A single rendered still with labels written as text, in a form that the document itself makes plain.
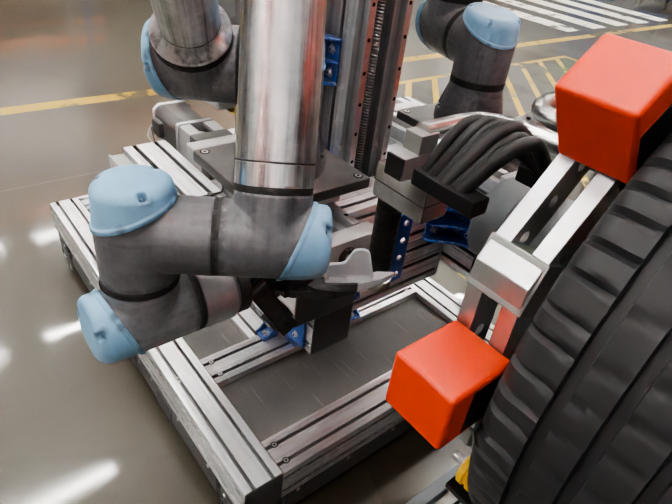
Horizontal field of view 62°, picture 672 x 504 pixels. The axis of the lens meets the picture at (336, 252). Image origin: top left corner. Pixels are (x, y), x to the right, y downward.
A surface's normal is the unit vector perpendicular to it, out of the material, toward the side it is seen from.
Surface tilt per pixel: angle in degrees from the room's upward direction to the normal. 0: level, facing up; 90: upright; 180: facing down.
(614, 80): 35
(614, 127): 125
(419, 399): 90
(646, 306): 59
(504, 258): 45
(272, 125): 66
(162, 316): 89
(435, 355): 0
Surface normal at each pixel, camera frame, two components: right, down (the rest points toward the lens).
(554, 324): -0.67, -0.04
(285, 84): 0.16, 0.20
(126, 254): 0.03, 0.56
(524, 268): -0.47, -0.37
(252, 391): 0.11, -0.81
